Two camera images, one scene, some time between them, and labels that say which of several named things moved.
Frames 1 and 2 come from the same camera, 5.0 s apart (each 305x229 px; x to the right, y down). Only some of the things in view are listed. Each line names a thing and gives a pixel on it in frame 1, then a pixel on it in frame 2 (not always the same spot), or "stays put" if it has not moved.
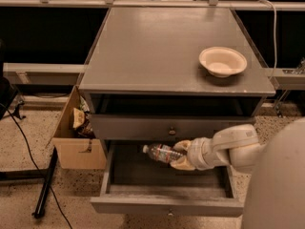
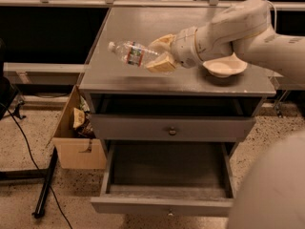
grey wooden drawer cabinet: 144,80 stays put
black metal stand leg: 44,194 stays put
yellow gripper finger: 182,163 -> 165,63
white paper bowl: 223,61 stays put
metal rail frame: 42,72 stays put
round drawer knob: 172,132 stays put
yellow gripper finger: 183,145 -> 163,42
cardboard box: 73,153 stays put
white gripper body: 197,154 -> 184,47
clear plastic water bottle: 162,152 -> 134,52
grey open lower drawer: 136,185 stays put
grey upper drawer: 161,126 stays put
